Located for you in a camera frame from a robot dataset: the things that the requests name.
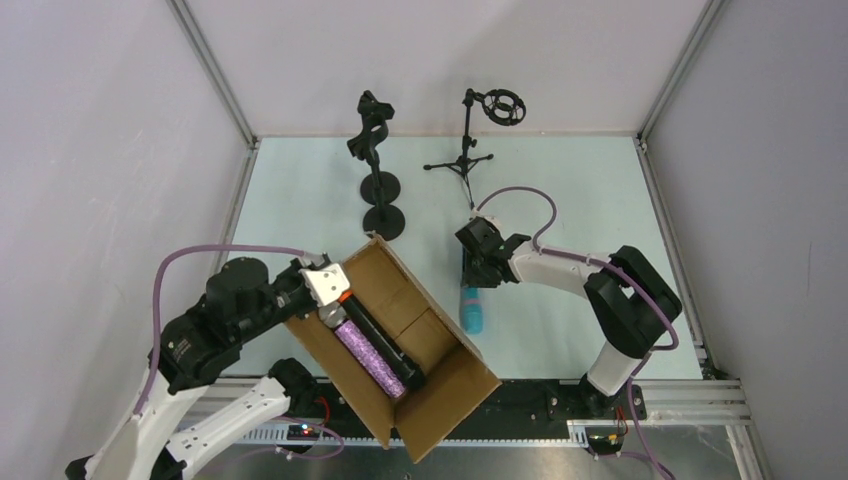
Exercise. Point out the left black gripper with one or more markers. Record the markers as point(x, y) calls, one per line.
point(308, 291)

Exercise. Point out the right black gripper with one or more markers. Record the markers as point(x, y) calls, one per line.
point(479, 261)

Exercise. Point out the purple glitter microphone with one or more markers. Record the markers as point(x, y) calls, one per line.
point(362, 349)

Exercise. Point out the teal microphone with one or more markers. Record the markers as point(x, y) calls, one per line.
point(471, 310)

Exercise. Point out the black round-base mic stand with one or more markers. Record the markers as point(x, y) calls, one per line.
point(374, 116)
point(384, 219)

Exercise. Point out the black microphone orange end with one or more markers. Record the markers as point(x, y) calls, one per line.
point(409, 372)

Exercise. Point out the brown cardboard box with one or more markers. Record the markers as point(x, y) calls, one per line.
point(456, 379)

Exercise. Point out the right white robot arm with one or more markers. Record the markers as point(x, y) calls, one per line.
point(632, 303)

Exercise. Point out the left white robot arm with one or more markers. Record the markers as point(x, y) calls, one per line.
point(240, 303)

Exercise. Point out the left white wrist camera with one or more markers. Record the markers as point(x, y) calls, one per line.
point(326, 285)

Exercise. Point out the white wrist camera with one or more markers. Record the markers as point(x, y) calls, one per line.
point(490, 219)
point(326, 285)

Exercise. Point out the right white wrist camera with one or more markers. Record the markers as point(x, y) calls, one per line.
point(490, 219)

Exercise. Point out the black tripod shock-mount stand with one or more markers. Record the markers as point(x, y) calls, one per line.
point(500, 106)

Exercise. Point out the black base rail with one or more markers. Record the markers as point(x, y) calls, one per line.
point(518, 412)

